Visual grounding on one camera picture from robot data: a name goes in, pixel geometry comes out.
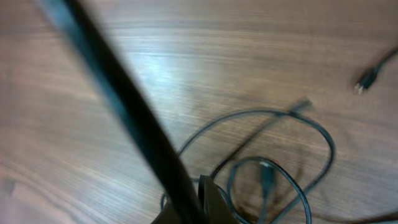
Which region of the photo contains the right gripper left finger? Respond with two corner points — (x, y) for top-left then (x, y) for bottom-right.
(151, 203), (182, 224)

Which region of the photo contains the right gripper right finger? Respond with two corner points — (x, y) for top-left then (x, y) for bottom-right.
(198, 175), (238, 224)

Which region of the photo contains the black USB cable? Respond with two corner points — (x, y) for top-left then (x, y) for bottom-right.
(354, 46), (398, 96)

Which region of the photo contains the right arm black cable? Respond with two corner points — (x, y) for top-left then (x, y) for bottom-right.
(34, 0), (203, 224)

